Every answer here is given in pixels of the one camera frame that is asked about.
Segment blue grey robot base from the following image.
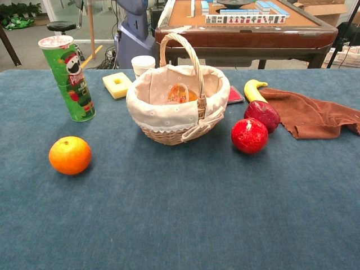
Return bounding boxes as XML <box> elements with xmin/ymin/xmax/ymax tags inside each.
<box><xmin>115</xmin><ymin>0</ymin><xmax>156</xmax><ymax>70</ymax></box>

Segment wicker basket with cloth liner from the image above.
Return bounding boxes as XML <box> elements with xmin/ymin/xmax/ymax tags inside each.
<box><xmin>125</xmin><ymin>33</ymin><xmax>231</xmax><ymax>146</ymax></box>

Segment orange snack packet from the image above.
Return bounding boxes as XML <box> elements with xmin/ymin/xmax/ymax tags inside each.
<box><xmin>167</xmin><ymin>83</ymin><xmax>199</xmax><ymax>104</ymax></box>

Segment blue tablecloth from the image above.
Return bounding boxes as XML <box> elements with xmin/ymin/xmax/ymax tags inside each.
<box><xmin>0</xmin><ymin>69</ymin><xmax>360</xmax><ymax>270</ymax></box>

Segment bright red round fruit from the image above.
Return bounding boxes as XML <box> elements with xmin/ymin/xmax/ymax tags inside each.
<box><xmin>231</xmin><ymin>118</ymin><xmax>269</xmax><ymax>155</ymax></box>

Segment yellow square sponge block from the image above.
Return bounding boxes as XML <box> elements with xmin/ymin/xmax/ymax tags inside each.
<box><xmin>102</xmin><ymin>72</ymin><xmax>133</xmax><ymax>100</ymax></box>

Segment yellow banana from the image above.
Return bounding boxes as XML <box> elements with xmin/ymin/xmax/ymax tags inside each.
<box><xmin>244</xmin><ymin>79</ymin><xmax>269</xmax><ymax>104</ymax></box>

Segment dark red apple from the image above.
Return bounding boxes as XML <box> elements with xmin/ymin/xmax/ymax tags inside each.
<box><xmin>244</xmin><ymin>100</ymin><xmax>281</xmax><ymax>134</ymax></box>

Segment orange fruit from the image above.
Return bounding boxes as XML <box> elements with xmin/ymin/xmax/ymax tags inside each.
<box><xmin>48</xmin><ymin>136</ymin><xmax>93</xmax><ymax>176</ymax></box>

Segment brown mahjong table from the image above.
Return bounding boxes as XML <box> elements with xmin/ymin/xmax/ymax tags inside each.
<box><xmin>155</xmin><ymin>0</ymin><xmax>339</xmax><ymax>70</ymax></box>

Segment green Pringles can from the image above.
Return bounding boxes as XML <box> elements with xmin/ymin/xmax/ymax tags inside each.
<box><xmin>38</xmin><ymin>35</ymin><xmax>97</xmax><ymax>123</ymax></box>

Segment row of mahjong tiles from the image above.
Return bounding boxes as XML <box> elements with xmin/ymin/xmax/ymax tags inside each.
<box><xmin>205</xmin><ymin>14</ymin><xmax>287</xmax><ymax>25</ymax></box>

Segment brown towel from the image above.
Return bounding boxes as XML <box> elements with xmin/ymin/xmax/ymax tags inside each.
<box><xmin>258</xmin><ymin>87</ymin><xmax>360</xmax><ymax>140</ymax></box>

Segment wooden pole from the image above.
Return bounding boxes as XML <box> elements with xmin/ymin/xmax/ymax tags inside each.
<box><xmin>87</xmin><ymin>0</ymin><xmax>97</xmax><ymax>60</ymax></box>

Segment black round stool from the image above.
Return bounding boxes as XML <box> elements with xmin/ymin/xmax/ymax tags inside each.
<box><xmin>46</xmin><ymin>20</ymin><xmax>77</xmax><ymax>36</ymax></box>

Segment white plastic crate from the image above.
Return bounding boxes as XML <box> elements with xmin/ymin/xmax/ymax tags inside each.
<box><xmin>323</xmin><ymin>44</ymin><xmax>360</xmax><ymax>69</ymax></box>

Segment cardboard box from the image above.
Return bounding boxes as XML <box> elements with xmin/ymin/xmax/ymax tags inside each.
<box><xmin>293</xmin><ymin>0</ymin><xmax>352</xmax><ymax>28</ymax></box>

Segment black tripod leg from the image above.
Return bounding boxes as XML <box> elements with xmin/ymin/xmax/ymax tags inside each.
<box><xmin>326</xmin><ymin>0</ymin><xmax>360</xmax><ymax>69</ymax></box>

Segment green potted plants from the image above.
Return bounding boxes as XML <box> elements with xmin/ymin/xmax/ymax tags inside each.
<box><xmin>0</xmin><ymin>2</ymin><xmax>43</xmax><ymax>31</ymax></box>

